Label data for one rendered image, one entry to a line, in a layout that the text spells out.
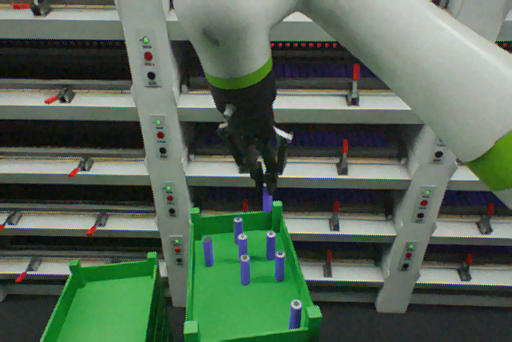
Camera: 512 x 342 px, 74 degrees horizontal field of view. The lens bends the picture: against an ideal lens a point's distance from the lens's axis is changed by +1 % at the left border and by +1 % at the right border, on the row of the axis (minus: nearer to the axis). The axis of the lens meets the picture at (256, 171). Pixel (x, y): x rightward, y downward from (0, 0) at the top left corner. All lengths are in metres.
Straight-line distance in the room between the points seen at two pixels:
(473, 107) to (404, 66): 0.08
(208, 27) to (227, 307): 0.46
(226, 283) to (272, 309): 0.10
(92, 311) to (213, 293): 0.35
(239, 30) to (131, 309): 0.69
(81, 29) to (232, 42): 0.54
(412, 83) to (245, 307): 0.45
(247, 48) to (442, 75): 0.21
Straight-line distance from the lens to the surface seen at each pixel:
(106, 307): 0.92
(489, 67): 0.41
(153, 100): 0.86
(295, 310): 0.57
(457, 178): 1.04
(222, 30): 0.38
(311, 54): 0.97
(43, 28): 0.93
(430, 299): 1.39
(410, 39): 0.41
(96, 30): 0.88
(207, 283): 0.69
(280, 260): 0.64
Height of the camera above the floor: 0.99
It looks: 30 degrees down
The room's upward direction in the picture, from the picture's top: straight up
